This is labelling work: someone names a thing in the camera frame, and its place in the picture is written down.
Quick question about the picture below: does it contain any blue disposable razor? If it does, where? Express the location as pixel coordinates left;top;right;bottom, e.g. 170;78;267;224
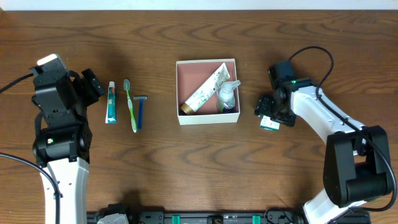
134;95;147;129

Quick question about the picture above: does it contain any white box pink interior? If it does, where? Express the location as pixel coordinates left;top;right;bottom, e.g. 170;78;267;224
176;58;240;126

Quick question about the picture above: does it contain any green toothbrush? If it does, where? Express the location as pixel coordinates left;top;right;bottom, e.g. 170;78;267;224
123;79;137;133

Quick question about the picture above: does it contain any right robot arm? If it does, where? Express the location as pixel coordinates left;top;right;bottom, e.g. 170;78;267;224
267;61;397;223

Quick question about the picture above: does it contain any white floral cream tube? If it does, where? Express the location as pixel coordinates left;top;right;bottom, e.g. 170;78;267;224
180;63;230;115

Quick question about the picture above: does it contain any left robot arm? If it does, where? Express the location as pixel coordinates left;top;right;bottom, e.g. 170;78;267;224
31;54;105;223

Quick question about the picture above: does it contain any green white soap box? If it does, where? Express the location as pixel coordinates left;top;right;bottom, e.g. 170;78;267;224
260;116;280;131

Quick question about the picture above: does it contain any clear sanitizer pump bottle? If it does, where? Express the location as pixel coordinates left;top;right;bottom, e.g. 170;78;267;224
217;80;241;113

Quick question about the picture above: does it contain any small teal toothpaste tube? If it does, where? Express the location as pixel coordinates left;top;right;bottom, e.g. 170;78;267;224
105;81;117;124

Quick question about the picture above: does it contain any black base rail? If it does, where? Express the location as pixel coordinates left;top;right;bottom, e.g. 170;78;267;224
87;204;306;224

